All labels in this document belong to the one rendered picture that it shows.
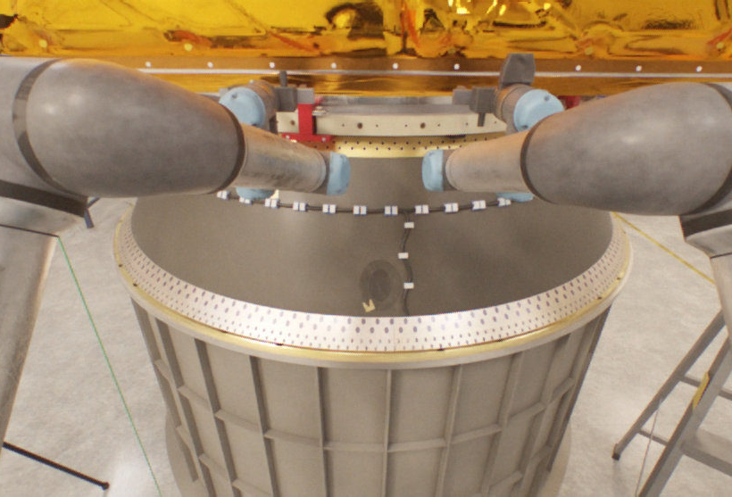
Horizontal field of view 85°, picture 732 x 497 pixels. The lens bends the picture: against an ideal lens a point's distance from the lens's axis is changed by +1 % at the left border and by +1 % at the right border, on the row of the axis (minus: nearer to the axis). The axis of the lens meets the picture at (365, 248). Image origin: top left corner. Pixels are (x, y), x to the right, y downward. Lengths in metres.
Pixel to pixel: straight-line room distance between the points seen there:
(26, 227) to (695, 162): 0.54
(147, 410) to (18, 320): 2.30
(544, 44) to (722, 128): 0.80
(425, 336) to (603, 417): 1.84
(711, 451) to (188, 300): 1.49
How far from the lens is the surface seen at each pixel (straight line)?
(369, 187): 1.06
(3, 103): 0.42
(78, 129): 0.38
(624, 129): 0.40
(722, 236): 0.46
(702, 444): 1.52
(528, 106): 0.74
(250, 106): 0.71
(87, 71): 0.40
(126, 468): 2.53
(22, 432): 2.98
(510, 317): 1.18
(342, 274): 1.06
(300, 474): 1.56
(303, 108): 1.04
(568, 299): 1.33
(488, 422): 1.45
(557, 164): 0.42
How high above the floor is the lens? 1.89
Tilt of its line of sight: 28 degrees down
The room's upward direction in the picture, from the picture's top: 1 degrees clockwise
